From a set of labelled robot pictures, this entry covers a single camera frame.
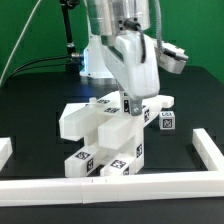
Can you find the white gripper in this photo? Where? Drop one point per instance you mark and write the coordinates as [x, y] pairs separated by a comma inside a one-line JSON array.
[[133, 60]]

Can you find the white tagged cube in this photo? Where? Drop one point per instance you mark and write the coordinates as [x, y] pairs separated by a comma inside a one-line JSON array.
[[167, 120], [125, 102]]

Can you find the white chair seat block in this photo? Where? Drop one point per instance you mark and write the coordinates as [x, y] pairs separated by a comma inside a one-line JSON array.
[[123, 146]]

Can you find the white chair back frame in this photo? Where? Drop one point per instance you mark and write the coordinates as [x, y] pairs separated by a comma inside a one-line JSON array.
[[102, 120]]

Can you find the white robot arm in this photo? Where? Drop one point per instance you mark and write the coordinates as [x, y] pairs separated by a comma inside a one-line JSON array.
[[107, 19]]

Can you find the white L-shaped fence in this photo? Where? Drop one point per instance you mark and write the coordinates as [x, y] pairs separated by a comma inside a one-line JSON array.
[[207, 183]]

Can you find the white block at left edge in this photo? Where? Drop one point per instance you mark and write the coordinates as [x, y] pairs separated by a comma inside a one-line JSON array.
[[5, 151]]

